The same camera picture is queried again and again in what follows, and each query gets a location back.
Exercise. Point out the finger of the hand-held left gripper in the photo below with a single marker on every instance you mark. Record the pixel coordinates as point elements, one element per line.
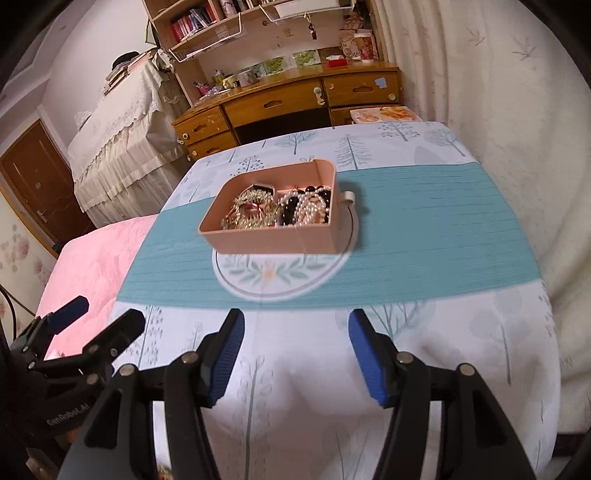
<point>69,311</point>
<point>115,334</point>

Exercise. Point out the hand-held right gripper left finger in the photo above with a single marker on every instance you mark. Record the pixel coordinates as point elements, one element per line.
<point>226,355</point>

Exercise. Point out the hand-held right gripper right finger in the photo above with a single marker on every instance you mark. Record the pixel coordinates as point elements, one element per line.
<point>364,355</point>

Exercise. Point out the pink jewelry box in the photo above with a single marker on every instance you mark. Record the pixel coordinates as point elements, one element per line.
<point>277,240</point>

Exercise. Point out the pink blanket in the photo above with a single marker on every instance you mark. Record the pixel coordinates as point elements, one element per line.
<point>92,263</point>

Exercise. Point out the white tree-print tablecloth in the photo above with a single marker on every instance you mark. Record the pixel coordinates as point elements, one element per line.
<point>300,392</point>

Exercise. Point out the round white leaf-print plate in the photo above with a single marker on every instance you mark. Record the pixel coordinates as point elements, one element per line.
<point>277,277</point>

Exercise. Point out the brown wooden door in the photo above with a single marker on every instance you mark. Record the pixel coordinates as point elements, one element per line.
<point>32,184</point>

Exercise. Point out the teal table runner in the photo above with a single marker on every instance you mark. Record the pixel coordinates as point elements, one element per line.
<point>415,230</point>

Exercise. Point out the cabinet under white lace cover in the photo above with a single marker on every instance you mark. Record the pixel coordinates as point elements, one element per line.
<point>120,138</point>

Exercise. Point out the orange printed box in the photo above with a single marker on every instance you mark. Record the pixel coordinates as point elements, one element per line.
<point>385,114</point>

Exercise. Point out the stack of books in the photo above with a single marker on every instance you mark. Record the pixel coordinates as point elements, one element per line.
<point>124,69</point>

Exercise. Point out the wooden desk with drawers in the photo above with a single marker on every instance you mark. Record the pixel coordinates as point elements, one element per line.
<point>277,101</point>

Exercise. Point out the white curtain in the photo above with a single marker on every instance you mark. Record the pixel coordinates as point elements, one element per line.
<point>508,138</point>

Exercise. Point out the white hook on desk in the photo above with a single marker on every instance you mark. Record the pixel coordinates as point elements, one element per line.
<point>317,94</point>

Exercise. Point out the metal mug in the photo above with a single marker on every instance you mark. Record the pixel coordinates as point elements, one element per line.
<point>247,77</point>

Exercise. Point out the green picture card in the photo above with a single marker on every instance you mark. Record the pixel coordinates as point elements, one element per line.
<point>307,57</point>
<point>272,64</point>

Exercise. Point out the small red box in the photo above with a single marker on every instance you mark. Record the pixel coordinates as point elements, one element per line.
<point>337,60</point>

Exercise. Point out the row of red books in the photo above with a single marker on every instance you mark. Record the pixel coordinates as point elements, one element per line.
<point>194,21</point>

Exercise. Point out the wooden desk hutch shelf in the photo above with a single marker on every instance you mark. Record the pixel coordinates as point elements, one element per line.
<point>277,37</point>

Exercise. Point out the hanging keys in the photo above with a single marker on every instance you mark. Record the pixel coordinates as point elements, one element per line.
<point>313,30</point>

